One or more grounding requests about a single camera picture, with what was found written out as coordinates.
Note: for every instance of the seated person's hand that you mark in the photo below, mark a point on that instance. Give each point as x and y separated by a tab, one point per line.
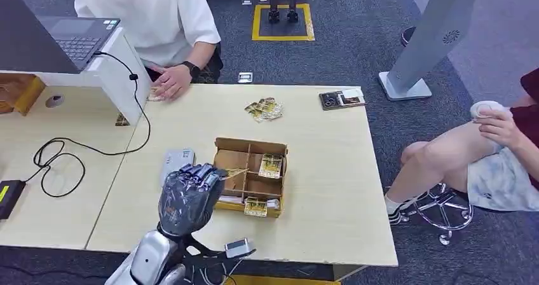
501	129

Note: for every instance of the person's hand with watch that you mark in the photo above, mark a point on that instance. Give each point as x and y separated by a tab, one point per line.
170	83

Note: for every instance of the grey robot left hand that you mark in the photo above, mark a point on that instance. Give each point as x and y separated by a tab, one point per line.
187	201

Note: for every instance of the white object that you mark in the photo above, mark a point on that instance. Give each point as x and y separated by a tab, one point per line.
488	106

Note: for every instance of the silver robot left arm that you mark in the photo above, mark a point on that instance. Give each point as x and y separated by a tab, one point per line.
151	260

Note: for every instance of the black wristwatch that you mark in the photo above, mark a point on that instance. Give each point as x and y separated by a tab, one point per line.
192	69

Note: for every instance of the grey power bank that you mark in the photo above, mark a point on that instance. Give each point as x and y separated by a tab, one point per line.
174	161

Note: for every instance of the black office chair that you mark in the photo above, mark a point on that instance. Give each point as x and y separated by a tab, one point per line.
210	70

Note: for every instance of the seated person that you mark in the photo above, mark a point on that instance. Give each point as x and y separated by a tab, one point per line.
454	161

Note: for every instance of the white desk riser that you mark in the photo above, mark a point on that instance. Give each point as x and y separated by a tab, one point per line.
113	72

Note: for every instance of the wooden card box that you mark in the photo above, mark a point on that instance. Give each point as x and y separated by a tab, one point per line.
252	186

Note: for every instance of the gold card leaning on box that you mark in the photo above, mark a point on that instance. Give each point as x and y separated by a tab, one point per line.
256	207

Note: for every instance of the person at desk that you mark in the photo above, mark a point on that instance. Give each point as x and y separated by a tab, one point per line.
147	17

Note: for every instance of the silver floor socket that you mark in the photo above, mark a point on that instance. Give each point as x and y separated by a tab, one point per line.
245	77

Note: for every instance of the gold card standing in box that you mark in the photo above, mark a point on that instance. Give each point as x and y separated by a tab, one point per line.
270	166

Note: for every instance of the loose pile of gold cards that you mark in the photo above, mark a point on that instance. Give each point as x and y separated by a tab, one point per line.
264	109

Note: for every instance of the chrome stool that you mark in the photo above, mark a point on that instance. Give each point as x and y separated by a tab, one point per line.
442	211

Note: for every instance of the grey pillar stand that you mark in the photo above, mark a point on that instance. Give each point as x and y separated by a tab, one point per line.
425	38

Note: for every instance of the yellow bordered floor mat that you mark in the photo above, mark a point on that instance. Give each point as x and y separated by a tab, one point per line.
283	22

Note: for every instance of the dark laptop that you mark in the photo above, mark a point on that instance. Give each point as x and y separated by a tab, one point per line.
50	38

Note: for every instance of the black round bin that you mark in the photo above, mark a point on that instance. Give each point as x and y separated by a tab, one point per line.
406	35

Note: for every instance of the black robot legs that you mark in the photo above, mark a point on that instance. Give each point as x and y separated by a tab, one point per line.
283	0

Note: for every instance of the brown wooden crate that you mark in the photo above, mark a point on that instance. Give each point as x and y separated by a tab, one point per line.
19	93

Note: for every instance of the white paper slip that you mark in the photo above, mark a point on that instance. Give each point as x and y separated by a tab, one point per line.
353	93

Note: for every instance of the black power adapter yellow label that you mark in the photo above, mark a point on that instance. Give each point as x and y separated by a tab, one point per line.
10	198

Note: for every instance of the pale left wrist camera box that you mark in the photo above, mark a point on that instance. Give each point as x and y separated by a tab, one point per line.
239	248

